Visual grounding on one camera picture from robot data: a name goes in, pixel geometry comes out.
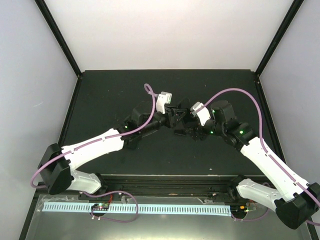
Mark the small green circuit board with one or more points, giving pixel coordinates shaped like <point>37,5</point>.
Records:
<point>100,207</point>

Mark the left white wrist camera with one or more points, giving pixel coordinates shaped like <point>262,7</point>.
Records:
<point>164,98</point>

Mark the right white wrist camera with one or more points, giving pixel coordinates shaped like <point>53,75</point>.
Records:
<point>201,112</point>

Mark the black frame post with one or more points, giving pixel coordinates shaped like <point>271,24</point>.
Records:
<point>48,17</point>
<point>282,29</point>

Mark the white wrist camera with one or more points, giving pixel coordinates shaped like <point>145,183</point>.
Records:
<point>201,112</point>
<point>164,98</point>

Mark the right small circuit board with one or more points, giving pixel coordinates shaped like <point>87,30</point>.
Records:
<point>246,208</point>

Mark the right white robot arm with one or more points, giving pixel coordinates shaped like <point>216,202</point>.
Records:
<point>292,198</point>

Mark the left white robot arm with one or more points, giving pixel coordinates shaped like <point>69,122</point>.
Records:
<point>59,165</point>

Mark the right black frame post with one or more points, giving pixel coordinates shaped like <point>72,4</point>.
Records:
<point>282,29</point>

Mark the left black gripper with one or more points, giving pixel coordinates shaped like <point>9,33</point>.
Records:
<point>171,115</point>

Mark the white slotted cable duct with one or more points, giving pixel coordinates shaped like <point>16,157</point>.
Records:
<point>152,209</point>

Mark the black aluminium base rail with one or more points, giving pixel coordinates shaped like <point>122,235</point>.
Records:
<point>177,186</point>

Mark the left black frame post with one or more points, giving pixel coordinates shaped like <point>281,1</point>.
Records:
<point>48,17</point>

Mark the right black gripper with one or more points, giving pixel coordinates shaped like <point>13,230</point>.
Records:
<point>196,130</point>

